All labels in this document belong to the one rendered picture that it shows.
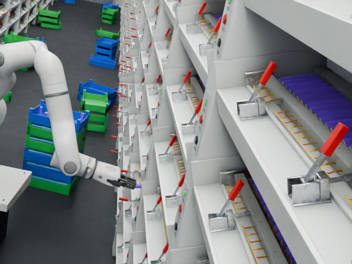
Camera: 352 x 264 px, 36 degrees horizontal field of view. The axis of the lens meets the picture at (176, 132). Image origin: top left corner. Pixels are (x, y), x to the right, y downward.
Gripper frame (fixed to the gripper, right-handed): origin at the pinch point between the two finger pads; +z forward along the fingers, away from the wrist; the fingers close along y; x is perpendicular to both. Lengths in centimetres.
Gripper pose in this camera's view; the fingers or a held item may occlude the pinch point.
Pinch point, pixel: (130, 183)
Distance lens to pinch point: 210.8
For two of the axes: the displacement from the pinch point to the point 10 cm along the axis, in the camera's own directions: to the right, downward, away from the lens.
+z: 9.1, 3.6, 2.1
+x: -4.1, 8.7, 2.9
